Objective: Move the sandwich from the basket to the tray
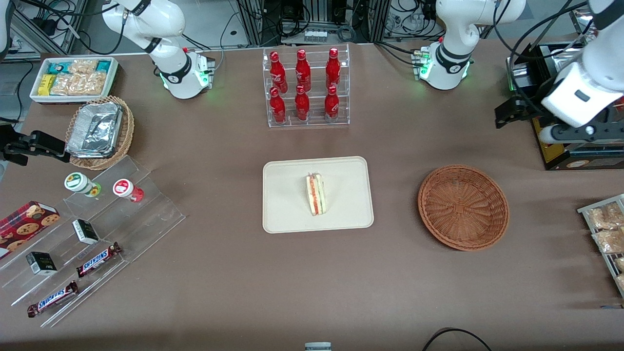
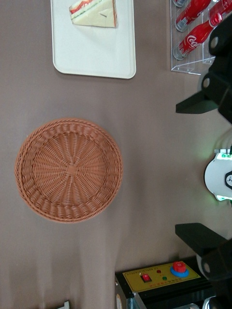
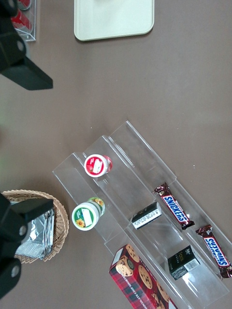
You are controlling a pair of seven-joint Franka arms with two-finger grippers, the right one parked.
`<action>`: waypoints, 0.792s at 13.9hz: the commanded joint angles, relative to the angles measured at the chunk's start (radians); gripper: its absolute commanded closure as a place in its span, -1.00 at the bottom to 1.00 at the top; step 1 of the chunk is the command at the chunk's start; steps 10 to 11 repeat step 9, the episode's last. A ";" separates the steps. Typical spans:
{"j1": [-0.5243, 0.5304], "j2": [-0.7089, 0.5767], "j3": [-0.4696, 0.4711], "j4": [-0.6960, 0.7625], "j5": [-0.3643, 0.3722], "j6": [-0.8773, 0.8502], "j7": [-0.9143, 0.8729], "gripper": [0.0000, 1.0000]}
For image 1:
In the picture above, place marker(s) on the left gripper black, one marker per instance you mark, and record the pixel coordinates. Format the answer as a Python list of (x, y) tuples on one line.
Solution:
[(530, 102)]

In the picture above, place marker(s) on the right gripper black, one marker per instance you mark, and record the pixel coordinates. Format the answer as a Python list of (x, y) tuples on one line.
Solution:
[(22, 145)]

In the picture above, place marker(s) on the triangle sandwich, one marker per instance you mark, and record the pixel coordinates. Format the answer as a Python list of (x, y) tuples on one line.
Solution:
[(316, 195)]

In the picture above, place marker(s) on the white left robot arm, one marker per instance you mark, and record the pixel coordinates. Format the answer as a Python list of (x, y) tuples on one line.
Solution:
[(453, 34)]

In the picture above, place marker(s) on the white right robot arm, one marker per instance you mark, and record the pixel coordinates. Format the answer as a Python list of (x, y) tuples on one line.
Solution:
[(165, 29)]

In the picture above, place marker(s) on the aluminium foil tray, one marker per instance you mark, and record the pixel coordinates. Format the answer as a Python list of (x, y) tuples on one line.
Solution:
[(95, 129)]

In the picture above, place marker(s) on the light wicker basket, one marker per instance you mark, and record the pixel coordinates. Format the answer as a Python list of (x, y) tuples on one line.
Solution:
[(126, 131)]

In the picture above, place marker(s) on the brown wicker basket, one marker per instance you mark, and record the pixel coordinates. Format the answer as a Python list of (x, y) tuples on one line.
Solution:
[(463, 207)]

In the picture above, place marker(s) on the cream plastic tray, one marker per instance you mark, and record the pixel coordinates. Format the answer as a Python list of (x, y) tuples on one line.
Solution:
[(282, 195)]

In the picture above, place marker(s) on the green lid cup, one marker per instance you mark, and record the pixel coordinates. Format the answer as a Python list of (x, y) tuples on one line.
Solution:
[(78, 183)]

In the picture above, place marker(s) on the yellow snack packet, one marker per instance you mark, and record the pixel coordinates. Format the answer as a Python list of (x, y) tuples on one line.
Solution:
[(46, 85)]

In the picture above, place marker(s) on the clear cracker bag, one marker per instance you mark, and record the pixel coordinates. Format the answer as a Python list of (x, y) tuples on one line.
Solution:
[(92, 84), (66, 85), (83, 66)]

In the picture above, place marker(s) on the steel warmer pan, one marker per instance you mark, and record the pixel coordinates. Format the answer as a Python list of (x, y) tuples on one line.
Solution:
[(560, 58)]

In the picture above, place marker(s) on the teal snack packet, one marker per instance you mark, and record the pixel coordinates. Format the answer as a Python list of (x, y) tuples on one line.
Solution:
[(103, 65), (56, 67)]

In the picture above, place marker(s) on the red cookie box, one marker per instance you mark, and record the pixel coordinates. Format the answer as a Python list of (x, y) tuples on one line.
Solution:
[(24, 226)]

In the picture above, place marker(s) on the red lid cup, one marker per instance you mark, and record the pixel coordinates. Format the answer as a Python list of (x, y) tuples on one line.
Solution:
[(124, 188)]

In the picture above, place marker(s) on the black food warmer cabinet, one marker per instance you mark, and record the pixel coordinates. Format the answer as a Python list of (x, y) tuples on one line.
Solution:
[(585, 158)]

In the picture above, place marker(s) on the small black box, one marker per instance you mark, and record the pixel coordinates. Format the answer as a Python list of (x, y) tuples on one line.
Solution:
[(41, 263), (86, 232)]

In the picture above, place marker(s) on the white snack bin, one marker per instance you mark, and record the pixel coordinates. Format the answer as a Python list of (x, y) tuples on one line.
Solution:
[(113, 78)]

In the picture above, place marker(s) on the clear acrylic stepped display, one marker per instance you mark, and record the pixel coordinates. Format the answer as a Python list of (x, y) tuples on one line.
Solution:
[(146, 219)]

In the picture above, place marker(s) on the Snickers chocolate bar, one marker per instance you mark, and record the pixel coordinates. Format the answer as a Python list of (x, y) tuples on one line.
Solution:
[(52, 299), (97, 260)]

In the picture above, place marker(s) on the clear pastry bag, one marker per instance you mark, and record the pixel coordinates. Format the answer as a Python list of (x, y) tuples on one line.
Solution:
[(620, 264), (604, 217), (609, 241), (621, 282)]

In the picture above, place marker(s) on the red cola bottle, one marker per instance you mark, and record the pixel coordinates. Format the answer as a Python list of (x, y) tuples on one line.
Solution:
[(333, 70), (331, 105), (278, 73), (302, 106), (303, 72), (278, 108)]

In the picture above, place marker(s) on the clear acrylic bottle rack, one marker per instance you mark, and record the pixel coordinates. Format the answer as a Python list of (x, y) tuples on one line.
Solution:
[(314, 124)]

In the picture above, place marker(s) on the white power strip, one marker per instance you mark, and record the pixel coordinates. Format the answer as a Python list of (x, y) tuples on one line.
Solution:
[(315, 35)]

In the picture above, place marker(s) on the small white device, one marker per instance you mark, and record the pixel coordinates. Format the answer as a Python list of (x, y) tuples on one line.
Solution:
[(318, 347)]

